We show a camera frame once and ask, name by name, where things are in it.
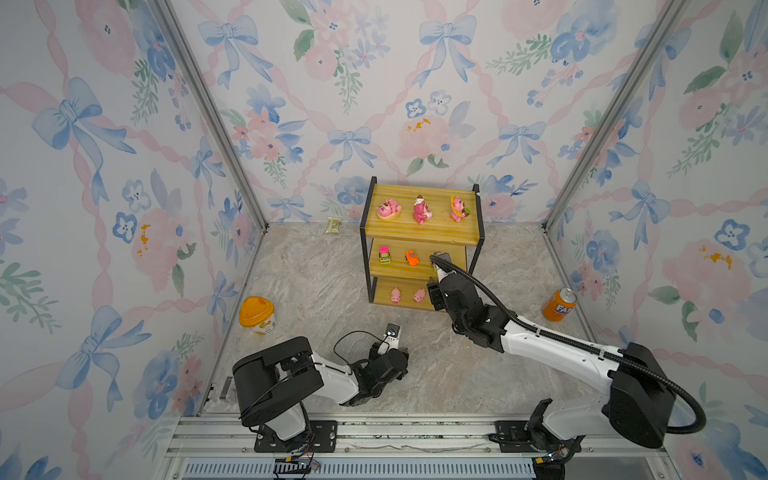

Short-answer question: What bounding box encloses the green box toy truck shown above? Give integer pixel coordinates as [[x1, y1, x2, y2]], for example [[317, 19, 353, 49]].
[[430, 252, 450, 265]]

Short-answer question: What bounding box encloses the orange toy truck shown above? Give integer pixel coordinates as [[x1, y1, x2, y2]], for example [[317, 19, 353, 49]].
[[405, 250, 420, 267]]

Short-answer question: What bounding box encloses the pink green toy car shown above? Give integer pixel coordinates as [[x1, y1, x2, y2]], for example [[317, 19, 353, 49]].
[[379, 245, 392, 265]]

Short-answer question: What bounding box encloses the pink bear sunflower toy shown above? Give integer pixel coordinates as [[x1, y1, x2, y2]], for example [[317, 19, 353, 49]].
[[450, 195, 471, 223]]

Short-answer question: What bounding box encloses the pink bear cream toy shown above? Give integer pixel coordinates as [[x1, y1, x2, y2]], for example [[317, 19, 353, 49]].
[[413, 195, 433, 225]]

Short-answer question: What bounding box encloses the pink bear donut toy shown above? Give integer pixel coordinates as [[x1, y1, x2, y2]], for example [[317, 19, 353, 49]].
[[376, 199, 402, 221]]

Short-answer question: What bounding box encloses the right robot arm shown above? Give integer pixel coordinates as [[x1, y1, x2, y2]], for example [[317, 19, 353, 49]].
[[427, 273, 676, 452]]

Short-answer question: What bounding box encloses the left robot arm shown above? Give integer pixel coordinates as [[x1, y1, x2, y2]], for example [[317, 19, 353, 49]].
[[232, 330, 409, 443]]

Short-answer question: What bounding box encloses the wooden three-tier shelf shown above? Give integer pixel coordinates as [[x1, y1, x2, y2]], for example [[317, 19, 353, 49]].
[[359, 176, 485, 310]]

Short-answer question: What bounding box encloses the orange soda can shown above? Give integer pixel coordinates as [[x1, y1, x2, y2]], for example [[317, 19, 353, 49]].
[[541, 287, 577, 322]]

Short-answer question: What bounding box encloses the orange lid plastic jar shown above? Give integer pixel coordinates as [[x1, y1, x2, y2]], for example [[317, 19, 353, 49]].
[[239, 296, 276, 335]]

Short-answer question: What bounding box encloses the small green packet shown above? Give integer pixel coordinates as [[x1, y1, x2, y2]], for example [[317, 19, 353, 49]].
[[325, 217, 341, 234]]

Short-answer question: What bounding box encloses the grey small box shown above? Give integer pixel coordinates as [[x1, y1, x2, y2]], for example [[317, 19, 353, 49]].
[[218, 376, 236, 403]]

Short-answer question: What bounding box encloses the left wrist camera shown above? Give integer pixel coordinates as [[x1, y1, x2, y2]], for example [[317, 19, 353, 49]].
[[377, 323, 401, 355]]

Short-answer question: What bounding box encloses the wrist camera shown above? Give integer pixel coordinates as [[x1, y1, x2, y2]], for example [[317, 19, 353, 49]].
[[377, 323, 401, 355], [433, 264, 450, 282]]

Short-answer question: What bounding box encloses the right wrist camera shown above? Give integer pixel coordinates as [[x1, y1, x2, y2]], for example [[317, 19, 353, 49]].
[[433, 264, 450, 282]]

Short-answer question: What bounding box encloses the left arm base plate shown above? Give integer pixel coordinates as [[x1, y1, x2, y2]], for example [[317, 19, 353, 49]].
[[253, 420, 338, 455]]

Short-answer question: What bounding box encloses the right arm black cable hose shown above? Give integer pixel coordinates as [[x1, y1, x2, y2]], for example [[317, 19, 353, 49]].
[[430, 256, 708, 436]]

